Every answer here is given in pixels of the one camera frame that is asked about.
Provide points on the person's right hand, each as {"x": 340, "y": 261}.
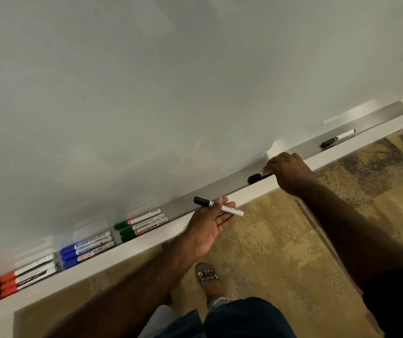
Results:
{"x": 291, "y": 174}

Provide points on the person's left hand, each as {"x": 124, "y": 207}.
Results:
{"x": 203, "y": 230}

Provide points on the person's left thumb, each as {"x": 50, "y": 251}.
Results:
{"x": 212, "y": 207}

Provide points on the person's right fingers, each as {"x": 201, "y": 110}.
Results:
{"x": 278, "y": 164}

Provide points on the black whiteboard marker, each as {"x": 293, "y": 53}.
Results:
{"x": 201, "y": 201}
{"x": 255, "y": 178}
{"x": 338, "y": 138}

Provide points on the person's right forearm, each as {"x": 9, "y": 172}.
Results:
{"x": 349, "y": 228}

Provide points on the person's left forearm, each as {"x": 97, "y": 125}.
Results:
{"x": 134, "y": 295}

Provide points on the grey sandal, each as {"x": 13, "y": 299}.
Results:
{"x": 206, "y": 278}

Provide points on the green whiteboard marker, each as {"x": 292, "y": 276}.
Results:
{"x": 145, "y": 229}
{"x": 142, "y": 224}
{"x": 136, "y": 220}

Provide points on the white ledge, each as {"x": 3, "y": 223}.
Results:
{"x": 145, "y": 243}

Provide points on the grey metal marker tray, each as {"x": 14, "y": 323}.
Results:
{"x": 363, "y": 124}

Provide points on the dark blue shirt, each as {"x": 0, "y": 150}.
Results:
{"x": 250, "y": 320}

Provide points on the white whiteboard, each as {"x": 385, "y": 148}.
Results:
{"x": 152, "y": 102}

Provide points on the light grey trousers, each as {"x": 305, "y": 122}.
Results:
{"x": 159, "y": 323}

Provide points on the blue whiteboard marker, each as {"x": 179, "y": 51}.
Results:
{"x": 86, "y": 248}
{"x": 89, "y": 255}
{"x": 85, "y": 242}

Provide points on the red whiteboard marker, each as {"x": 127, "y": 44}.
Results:
{"x": 29, "y": 281}
{"x": 29, "y": 275}
{"x": 27, "y": 268}

